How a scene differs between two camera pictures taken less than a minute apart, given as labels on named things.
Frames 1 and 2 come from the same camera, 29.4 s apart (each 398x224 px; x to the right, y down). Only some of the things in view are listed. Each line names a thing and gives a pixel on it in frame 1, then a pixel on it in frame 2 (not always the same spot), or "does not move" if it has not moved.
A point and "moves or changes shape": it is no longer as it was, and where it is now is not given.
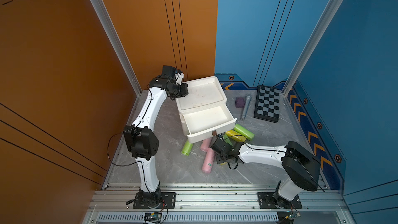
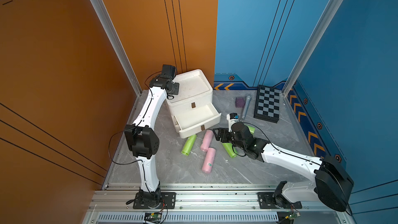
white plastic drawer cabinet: x=203 y=111 moves or changes shape
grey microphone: x=247 y=102 does not move
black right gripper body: x=221 y=158 → x=229 y=137
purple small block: x=240 y=102 does not move
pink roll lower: x=208 y=161 does not move
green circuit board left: x=156 y=217 does not move
